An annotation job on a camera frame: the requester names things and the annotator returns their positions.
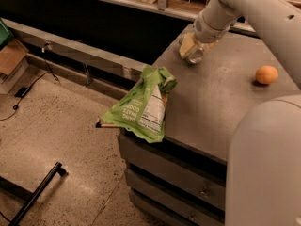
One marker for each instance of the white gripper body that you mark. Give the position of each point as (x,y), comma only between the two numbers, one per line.
(207,34)

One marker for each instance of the silver 7up soda can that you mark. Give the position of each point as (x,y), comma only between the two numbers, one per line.
(194,56)

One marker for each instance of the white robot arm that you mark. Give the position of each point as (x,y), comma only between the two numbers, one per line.
(263,186)

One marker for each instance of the green rice chip bag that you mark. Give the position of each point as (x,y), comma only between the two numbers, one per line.
(143,109)

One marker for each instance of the orange fruit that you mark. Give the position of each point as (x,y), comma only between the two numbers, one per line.
(266,75)

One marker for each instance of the grey drawer cabinet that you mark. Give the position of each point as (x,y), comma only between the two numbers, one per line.
(182,180)

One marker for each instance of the black power adapter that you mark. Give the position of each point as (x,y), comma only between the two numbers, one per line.
(22,92)

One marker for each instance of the brown cardboard box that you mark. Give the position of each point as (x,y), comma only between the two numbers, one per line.
(11,55)

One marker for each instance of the green plastic bin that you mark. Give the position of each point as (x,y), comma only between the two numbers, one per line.
(5,34)

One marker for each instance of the black metal stand leg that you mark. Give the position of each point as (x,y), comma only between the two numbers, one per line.
(27,196)

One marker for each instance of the grey metal rail ledge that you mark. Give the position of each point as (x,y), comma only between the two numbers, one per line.
(120,66)

